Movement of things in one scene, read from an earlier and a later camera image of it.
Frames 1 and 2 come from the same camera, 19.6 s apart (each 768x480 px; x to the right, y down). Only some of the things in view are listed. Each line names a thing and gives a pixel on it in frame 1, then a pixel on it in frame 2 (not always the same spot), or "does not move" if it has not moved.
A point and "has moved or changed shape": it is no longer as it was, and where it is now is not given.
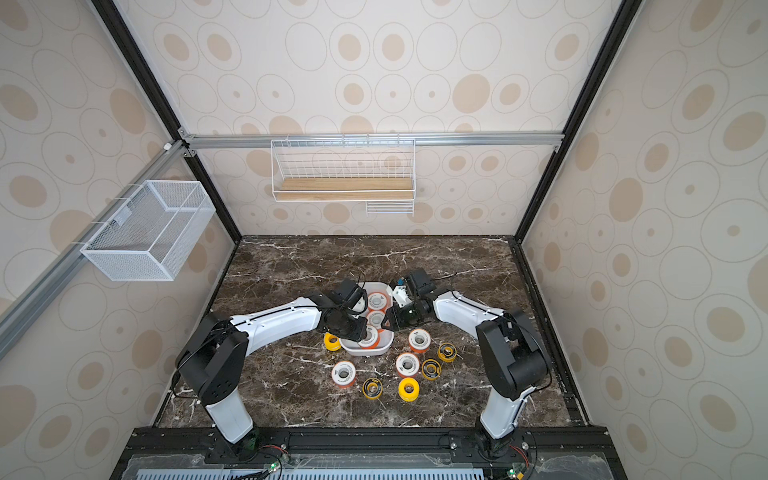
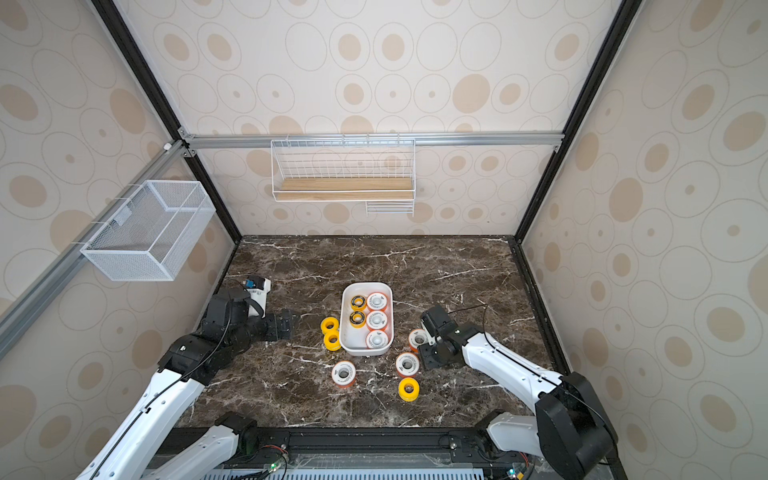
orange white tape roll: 377,301 does not move
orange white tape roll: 376,319 does not move
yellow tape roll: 332,342 does not move
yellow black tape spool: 431,369 has moved or changed shape
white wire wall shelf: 378,171 does not move
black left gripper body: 349,326 to 269,326
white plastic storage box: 379,296 does not move
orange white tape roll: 344,374 does not move
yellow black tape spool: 372,388 has moved or changed shape
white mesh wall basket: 149,233 does not move
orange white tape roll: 419,340 does not move
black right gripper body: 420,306 to 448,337
